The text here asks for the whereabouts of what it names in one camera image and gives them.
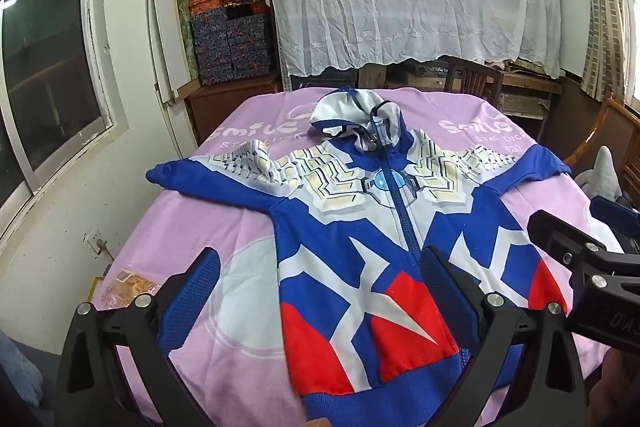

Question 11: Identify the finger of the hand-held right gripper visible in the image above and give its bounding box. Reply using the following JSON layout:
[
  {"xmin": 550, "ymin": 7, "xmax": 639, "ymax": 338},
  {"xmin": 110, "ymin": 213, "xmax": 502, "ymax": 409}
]
[
  {"xmin": 590, "ymin": 196, "xmax": 640, "ymax": 256},
  {"xmin": 527, "ymin": 209, "xmax": 640, "ymax": 297}
]

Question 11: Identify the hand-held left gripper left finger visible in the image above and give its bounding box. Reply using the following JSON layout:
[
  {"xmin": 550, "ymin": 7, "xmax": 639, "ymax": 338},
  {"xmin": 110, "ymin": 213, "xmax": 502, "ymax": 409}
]
[{"xmin": 56, "ymin": 247, "xmax": 221, "ymax": 427}]

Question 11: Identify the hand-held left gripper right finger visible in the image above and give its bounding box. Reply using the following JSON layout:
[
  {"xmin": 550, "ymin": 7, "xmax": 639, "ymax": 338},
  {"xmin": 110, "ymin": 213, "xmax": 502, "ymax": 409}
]
[{"xmin": 420, "ymin": 246, "xmax": 584, "ymax": 427}]

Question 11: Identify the blue white red zip hoodie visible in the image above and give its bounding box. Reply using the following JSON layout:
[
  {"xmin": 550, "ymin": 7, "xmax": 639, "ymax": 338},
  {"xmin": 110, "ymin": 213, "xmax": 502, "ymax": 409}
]
[{"xmin": 146, "ymin": 88, "xmax": 572, "ymax": 415}]

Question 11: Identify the white plush toy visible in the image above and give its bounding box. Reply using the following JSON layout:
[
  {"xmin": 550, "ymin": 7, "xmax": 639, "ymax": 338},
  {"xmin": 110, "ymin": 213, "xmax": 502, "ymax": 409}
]
[{"xmin": 574, "ymin": 145, "xmax": 624, "ymax": 198}]

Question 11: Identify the orange snack packet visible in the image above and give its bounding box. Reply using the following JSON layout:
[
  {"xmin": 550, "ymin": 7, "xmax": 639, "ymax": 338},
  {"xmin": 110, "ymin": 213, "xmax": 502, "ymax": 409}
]
[{"xmin": 91, "ymin": 266, "xmax": 162, "ymax": 309}]

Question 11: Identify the pink printed bed sheet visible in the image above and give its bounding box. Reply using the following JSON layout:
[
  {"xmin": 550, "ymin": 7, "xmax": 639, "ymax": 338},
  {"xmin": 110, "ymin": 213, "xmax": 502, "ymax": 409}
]
[{"xmin": 92, "ymin": 87, "xmax": 626, "ymax": 427}]

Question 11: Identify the light wooden armchair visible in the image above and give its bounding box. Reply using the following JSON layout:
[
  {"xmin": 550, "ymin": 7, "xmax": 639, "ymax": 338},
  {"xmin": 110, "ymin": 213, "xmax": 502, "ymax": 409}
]
[{"xmin": 564, "ymin": 93, "xmax": 640, "ymax": 190}]

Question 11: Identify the wooden desk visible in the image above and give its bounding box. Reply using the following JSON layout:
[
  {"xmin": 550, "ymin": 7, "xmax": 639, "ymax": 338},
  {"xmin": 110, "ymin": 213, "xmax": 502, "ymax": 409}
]
[{"xmin": 500, "ymin": 66, "xmax": 565, "ymax": 118}]

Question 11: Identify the dark wooden chair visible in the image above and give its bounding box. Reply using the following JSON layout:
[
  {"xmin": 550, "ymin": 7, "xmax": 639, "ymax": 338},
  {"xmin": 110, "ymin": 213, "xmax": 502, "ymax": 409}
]
[{"xmin": 442, "ymin": 56, "xmax": 506, "ymax": 102}]

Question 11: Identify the grey-blue cloth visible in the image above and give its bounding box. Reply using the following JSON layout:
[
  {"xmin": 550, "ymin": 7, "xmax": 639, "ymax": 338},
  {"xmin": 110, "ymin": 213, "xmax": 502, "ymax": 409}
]
[{"xmin": 0, "ymin": 331, "xmax": 47, "ymax": 427}]

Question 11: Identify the checked curtain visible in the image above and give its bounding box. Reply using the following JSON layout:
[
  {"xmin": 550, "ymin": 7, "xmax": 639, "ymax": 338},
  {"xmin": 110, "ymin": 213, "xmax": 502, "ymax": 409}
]
[{"xmin": 574, "ymin": 0, "xmax": 632, "ymax": 104}]

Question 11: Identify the thin white rod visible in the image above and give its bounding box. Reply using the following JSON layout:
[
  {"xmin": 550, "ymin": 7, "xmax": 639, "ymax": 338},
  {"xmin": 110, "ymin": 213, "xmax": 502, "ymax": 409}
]
[{"xmin": 145, "ymin": 0, "xmax": 168, "ymax": 106}]

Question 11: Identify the stack of blue patterned boxes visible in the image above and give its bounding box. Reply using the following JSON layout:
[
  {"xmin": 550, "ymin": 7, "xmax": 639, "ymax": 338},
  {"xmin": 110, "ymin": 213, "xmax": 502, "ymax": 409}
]
[{"xmin": 190, "ymin": 9, "xmax": 275, "ymax": 86}]

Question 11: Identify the white wooden board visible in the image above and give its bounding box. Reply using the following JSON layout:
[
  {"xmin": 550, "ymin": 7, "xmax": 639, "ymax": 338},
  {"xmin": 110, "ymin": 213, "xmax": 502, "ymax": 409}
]
[{"xmin": 166, "ymin": 0, "xmax": 185, "ymax": 104}]

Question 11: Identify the green patterned panel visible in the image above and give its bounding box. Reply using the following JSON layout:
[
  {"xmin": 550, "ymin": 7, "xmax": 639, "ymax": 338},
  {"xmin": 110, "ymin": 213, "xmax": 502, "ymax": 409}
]
[{"xmin": 172, "ymin": 0, "xmax": 200, "ymax": 88}]

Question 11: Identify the white framed window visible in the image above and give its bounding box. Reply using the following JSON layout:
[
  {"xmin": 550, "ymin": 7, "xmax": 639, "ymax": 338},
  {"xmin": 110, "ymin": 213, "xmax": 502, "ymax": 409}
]
[{"xmin": 0, "ymin": 0, "xmax": 128, "ymax": 218}]

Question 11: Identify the orange patterned box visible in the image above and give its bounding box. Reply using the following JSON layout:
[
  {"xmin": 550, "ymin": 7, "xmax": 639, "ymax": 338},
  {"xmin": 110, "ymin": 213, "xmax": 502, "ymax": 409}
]
[{"xmin": 190, "ymin": 0, "xmax": 271, "ymax": 15}]

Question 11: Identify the wall socket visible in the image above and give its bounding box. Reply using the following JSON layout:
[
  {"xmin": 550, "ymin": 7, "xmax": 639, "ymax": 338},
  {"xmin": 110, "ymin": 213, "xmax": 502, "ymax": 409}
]
[{"xmin": 81, "ymin": 228, "xmax": 109, "ymax": 258}]

